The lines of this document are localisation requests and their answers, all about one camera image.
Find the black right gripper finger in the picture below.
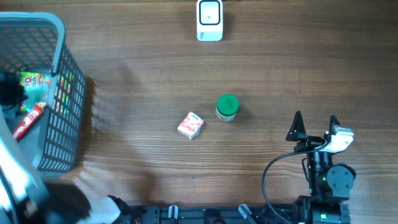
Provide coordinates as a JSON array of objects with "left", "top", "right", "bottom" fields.
[
  {"left": 328, "top": 115, "right": 340, "bottom": 133},
  {"left": 285, "top": 111, "right": 307, "bottom": 141}
]

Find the Haribo gummy bag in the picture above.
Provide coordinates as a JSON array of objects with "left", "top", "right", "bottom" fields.
[{"left": 20, "top": 72, "right": 52, "bottom": 112}]

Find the red Nescafe stick sachet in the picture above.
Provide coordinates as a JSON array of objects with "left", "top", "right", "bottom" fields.
[{"left": 12, "top": 105, "right": 44, "bottom": 141}]

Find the green lid jar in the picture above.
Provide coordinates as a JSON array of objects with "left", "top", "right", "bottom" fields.
[{"left": 215, "top": 94, "right": 239, "bottom": 122}]

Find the small red white carton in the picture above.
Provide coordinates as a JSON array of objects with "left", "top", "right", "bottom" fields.
[{"left": 177, "top": 111, "right": 205, "bottom": 139}]

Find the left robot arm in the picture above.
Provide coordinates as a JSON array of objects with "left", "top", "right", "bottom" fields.
[{"left": 1, "top": 73, "right": 122, "bottom": 223}]

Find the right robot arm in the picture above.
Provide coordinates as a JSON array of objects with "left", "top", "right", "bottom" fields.
[{"left": 286, "top": 111, "right": 356, "bottom": 224}]

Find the white barcode scanner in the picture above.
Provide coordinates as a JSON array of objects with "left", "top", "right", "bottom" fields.
[{"left": 196, "top": 0, "right": 223, "bottom": 42}]

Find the grey plastic shopping basket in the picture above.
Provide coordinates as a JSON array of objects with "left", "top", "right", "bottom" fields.
[{"left": 1, "top": 12, "right": 86, "bottom": 178}]

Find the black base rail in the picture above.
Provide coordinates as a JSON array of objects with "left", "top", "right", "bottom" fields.
[{"left": 108, "top": 195, "right": 351, "bottom": 224}]

